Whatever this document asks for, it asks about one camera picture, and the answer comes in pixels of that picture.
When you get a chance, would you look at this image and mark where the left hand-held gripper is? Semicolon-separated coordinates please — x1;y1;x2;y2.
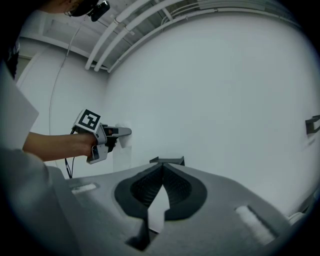
71;108;133;165

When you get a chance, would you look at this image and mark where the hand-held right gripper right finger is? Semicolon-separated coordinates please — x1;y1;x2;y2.
163;156;208;222

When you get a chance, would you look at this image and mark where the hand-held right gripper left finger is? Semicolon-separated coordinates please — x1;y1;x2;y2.
114;156;165;222

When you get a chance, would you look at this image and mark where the person's left forearm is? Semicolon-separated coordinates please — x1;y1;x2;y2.
22;131;98;163

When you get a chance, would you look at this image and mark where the thick white ceiling pipe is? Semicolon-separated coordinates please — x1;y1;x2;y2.
93;4;266;72
84;0;161;71

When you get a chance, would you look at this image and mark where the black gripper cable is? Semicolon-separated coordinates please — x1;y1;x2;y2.
64;127;76;180

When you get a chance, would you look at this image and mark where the thin white cable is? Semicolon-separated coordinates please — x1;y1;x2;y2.
48;14;87;137

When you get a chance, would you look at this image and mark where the black head-worn camera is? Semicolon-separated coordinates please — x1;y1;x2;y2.
87;0;111;23

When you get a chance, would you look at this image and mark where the black wall bracket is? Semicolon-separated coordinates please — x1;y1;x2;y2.
304;115;320;136

